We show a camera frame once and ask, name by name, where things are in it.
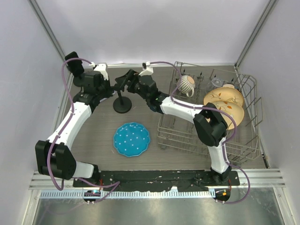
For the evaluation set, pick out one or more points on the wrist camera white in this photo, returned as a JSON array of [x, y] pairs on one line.
[[147, 69], [99, 71]]

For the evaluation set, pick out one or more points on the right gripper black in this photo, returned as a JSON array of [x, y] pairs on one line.
[[132, 76]]

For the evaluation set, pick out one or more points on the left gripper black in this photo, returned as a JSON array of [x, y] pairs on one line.
[[108, 93]]

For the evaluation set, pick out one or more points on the blue dotted plate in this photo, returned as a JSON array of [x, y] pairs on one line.
[[131, 139]]

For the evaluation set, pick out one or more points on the beige plate with leaves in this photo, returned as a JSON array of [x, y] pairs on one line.
[[232, 109]]

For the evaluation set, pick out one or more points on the black phone stand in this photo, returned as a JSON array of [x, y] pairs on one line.
[[121, 104]]

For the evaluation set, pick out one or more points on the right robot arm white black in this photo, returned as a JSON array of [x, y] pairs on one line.
[[210, 125]]

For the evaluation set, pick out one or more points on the black smartphone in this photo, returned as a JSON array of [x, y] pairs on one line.
[[74, 66]]

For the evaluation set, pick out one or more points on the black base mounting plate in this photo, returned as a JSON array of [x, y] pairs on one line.
[[164, 180]]

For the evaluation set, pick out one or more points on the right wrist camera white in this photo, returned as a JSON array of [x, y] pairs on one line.
[[147, 69]]

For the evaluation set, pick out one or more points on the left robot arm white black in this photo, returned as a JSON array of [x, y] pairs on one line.
[[54, 157]]

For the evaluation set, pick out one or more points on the clear glass in rack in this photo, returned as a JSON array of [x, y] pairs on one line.
[[216, 82]]

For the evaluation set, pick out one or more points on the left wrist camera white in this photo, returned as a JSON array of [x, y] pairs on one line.
[[99, 71]]

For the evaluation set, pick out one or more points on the metal wire dish rack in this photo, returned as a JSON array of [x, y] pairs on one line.
[[242, 142]]

